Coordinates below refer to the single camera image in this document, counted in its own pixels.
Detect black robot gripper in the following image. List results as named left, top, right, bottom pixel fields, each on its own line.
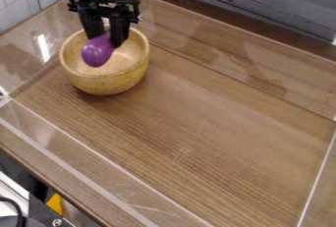
left=69, top=0, right=141, bottom=48

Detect purple toy eggplant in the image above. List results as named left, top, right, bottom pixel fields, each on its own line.
left=82, top=32, right=117, bottom=68

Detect brown wooden bowl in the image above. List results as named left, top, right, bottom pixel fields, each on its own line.
left=59, top=28, right=150, bottom=95

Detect yellow label sticker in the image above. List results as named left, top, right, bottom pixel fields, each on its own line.
left=46, top=194, right=63, bottom=215

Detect clear acrylic tray wall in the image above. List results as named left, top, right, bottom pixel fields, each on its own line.
left=0, top=0, right=336, bottom=227

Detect black cable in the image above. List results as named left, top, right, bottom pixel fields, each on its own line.
left=0, top=196, right=29, bottom=227

